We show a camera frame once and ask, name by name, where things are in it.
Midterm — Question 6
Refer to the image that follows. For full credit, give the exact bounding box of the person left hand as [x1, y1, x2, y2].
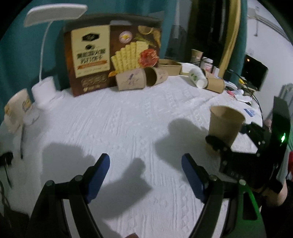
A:
[261, 180, 288, 206]

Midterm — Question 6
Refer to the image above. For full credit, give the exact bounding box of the white desk lamp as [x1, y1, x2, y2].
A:
[23, 4, 88, 110]

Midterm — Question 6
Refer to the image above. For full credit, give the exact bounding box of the white lace tablecloth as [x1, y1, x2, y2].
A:
[1, 76, 262, 237]

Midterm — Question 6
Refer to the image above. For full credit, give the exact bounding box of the clear jar white lid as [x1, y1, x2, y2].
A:
[200, 57, 213, 72]

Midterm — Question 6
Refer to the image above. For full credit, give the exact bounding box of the lying brown cup right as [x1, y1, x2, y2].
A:
[206, 77, 225, 94]

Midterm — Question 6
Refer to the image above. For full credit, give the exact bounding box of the lying brown cup left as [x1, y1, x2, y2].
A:
[116, 68, 147, 91]

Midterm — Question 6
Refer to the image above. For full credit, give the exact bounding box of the brown paper food tray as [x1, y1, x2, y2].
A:
[158, 59, 182, 76]

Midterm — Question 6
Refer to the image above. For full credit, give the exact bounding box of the brown cracker box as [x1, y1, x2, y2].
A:
[64, 13, 162, 97]

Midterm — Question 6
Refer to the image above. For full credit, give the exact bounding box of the lying brown cup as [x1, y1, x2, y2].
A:
[201, 69, 215, 78]
[116, 68, 147, 91]
[206, 77, 225, 94]

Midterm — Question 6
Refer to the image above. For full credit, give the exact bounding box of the brown paper cup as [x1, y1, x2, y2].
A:
[209, 106, 245, 147]

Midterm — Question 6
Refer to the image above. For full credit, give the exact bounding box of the teal curtain left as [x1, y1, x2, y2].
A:
[0, 0, 191, 124]

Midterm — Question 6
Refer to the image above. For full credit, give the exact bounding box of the teal curtain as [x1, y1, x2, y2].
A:
[0, 0, 191, 124]
[228, 0, 247, 84]

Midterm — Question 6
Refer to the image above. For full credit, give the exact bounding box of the yellow curtain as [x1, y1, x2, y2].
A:
[219, 0, 241, 77]

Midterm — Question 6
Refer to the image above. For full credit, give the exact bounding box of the lying brown cup behind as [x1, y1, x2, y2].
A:
[201, 69, 215, 78]

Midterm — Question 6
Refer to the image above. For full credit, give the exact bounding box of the white paper cup lying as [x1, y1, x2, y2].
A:
[188, 67, 208, 89]

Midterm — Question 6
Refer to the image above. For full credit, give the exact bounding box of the white cartoon mug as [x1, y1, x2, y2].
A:
[3, 88, 32, 133]

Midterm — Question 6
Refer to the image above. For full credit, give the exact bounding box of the upright brown cup far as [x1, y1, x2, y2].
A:
[191, 49, 203, 66]

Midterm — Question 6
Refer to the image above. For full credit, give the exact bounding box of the lying brown cup open mouth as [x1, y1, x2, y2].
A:
[144, 67, 168, 87]

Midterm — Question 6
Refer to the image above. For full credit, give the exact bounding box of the black computer monitor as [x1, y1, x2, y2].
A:
[241, 55, 268, 91]

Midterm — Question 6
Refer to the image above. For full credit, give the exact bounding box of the blue card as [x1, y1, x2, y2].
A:
[244, 109, 256, 117]

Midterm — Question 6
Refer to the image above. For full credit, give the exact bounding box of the teal curtain right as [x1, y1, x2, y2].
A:
[228, 0, 247, 84]

